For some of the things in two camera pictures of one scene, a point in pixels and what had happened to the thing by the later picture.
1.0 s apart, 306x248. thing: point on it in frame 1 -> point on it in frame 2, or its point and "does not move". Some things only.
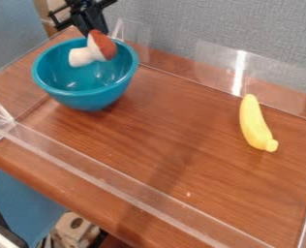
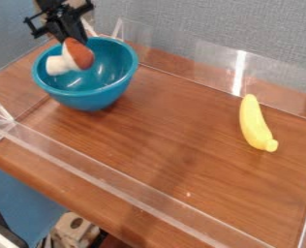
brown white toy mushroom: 99,49 -> 75,58
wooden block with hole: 73,232 does not move
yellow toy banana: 252,124 does not move
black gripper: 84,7 -> 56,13
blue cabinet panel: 27,209 does not move
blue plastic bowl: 92,86 does not move
